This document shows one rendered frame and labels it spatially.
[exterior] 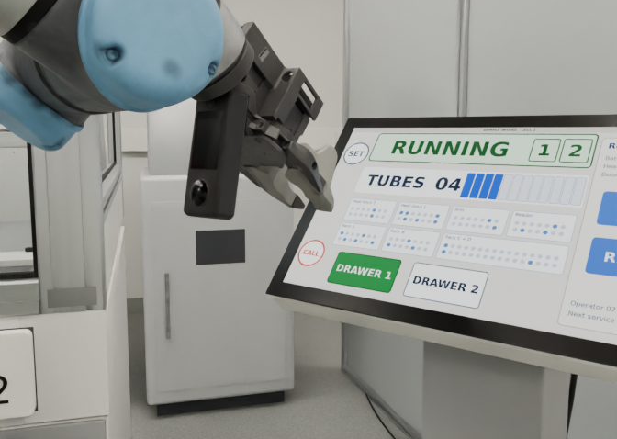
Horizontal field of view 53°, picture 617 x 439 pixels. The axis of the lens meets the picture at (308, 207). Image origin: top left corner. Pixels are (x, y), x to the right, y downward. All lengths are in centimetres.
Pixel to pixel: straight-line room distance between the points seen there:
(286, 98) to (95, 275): 39
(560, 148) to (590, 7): 88
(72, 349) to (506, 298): 55
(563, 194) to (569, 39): 96
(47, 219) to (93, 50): 55
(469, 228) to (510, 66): 115
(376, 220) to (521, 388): 27
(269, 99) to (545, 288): 35
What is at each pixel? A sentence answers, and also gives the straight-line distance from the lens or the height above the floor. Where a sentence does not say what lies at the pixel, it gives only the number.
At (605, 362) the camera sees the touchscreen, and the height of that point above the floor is 96.
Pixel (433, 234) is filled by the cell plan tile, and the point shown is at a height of 105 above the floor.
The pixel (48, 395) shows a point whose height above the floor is 84.
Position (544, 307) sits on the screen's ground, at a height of 100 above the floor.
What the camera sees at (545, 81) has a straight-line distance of 175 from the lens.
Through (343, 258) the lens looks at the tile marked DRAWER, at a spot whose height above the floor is 101.
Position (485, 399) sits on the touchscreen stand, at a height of 84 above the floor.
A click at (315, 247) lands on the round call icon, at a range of 84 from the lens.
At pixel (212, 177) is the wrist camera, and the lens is 55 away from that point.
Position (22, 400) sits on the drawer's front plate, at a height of 84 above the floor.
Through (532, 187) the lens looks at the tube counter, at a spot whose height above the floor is 111.
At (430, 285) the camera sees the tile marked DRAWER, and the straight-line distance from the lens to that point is 74.
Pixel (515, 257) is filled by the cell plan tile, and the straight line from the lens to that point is 73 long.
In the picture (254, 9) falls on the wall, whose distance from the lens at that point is 429.
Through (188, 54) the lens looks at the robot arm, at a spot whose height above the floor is 122.
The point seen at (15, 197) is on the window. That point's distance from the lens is 87.
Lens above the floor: 118
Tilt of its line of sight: 7 degrees down
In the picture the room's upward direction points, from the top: straight up
